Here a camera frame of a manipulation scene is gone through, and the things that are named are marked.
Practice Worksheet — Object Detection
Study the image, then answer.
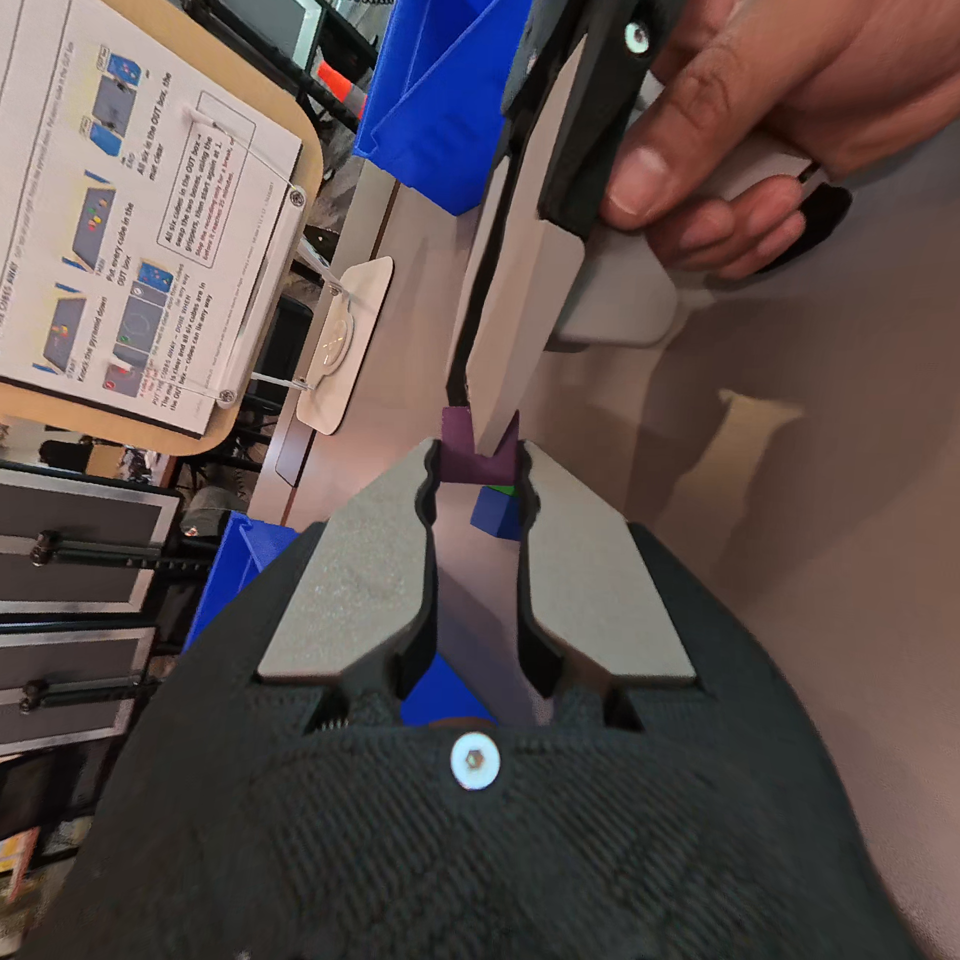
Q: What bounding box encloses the purple cube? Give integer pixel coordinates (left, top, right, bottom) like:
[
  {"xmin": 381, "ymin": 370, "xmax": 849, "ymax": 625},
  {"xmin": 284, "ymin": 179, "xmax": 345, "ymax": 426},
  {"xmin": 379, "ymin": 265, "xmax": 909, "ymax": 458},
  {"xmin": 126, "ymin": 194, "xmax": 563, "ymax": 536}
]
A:
[{"xmin": 438, "ymin": 405, "xmax": 524, "ymax": 485}]

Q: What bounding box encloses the printed instruction sheet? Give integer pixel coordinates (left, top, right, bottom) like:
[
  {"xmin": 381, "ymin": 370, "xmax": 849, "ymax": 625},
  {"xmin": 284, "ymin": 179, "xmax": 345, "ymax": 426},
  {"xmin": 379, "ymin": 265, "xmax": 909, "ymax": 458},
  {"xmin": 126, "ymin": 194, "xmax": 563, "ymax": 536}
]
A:
[{"xmin": 0, "ymin": 0, "xmax": 303, "ymax": 440}]

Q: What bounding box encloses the blue plastic bin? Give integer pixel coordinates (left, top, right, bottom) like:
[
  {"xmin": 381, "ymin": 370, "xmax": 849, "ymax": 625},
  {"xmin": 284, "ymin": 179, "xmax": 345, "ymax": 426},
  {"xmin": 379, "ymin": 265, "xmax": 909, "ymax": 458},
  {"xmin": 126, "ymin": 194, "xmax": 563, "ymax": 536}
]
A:
[
  {"xmin": 182, "ymin": 512, "xmax": 498, "ymax": 727},
  {"xmin": 352, "ymin": 0, "xmax": 543, "ymax": 219}
]

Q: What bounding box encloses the orange traffic cone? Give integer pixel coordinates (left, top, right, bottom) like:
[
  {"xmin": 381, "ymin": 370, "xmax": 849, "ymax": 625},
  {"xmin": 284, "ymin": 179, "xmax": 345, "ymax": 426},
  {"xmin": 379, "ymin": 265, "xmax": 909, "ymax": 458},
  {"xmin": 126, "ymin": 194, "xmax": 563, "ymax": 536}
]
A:
[{"xmin": 318, "ymin": 61, "xmax": 369, "ymax": 114}]

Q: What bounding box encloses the grey desk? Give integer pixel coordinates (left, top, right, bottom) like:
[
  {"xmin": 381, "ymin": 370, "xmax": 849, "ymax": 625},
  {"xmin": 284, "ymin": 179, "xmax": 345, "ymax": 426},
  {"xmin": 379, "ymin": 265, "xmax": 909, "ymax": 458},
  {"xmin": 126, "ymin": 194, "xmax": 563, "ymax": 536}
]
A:
[{"xmin": 273, "ymin": 112, "xmax": 960, "ymax": 960}]

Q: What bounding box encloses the instruction sheet on stand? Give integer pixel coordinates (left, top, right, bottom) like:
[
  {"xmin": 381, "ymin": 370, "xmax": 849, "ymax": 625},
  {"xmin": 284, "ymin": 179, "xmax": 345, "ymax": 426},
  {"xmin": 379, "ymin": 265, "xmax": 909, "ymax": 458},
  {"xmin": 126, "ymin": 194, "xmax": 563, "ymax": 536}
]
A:
[{"xmin": 0, "ymin": 0, "xmax": 325, "ymax": 459}]

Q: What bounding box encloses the grey drawer cabinet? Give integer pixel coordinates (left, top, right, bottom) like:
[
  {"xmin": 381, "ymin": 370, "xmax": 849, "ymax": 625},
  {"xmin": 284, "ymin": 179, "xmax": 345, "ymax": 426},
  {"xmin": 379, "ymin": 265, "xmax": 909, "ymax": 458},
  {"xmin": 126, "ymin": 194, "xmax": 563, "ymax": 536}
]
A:
[{"xmin": 0, "ymin": 461, "xmax": 181, "ymax": 759}]

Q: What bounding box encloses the white sheet stand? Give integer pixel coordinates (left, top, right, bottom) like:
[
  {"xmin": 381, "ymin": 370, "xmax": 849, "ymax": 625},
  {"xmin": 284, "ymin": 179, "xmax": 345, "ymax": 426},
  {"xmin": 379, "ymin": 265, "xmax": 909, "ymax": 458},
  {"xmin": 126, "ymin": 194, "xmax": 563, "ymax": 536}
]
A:
[{"xmin": 180, "ymin": 105, "xmax": 396, "ymax": 438}]

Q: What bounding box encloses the person's right hand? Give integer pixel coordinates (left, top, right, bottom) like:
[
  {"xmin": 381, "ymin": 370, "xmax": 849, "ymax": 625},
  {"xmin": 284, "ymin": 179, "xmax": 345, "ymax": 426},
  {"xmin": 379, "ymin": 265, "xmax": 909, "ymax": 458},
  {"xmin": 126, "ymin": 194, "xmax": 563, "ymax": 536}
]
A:
[{"xmin": 600, "ymin": 0, "xmax": 960, "ymax": 282}]

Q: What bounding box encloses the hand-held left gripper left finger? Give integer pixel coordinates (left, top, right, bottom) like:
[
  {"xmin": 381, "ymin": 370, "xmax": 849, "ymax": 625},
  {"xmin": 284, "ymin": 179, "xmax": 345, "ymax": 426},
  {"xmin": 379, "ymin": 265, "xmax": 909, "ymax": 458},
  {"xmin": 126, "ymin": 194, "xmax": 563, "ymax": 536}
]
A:
[{"xmin": 256, "ymin": 437, "xmax": 441, "ymax": 702}]

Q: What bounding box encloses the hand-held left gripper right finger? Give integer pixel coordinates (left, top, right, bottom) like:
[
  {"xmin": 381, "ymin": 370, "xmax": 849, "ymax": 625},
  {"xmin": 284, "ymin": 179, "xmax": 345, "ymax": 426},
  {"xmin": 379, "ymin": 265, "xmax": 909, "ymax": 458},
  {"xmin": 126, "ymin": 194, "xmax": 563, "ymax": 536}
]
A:
[{"xmin": 516, "ymin": 439, "xmax": 700, "ymax": 700}]

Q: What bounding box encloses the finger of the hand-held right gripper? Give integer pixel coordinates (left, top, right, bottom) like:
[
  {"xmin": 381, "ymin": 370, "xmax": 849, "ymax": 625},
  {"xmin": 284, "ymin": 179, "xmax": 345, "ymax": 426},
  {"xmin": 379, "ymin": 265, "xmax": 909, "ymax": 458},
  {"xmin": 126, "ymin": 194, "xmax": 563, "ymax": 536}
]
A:
[
  {"xmin": 446, "ymin": 146, "xmax": 517, "ymax": 412},
  {"xmin": 465, "ymin": 36, "xmax": 588, "ymax": 460}
]

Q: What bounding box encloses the blue cube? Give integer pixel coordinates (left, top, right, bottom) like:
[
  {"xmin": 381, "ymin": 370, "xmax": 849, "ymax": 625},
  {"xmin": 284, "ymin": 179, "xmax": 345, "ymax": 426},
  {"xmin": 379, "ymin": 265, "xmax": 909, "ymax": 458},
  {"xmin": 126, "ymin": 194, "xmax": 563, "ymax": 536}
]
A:
[{"xmin": 470, "ymin": 486, "xmax": 524, "ymax": 543}]

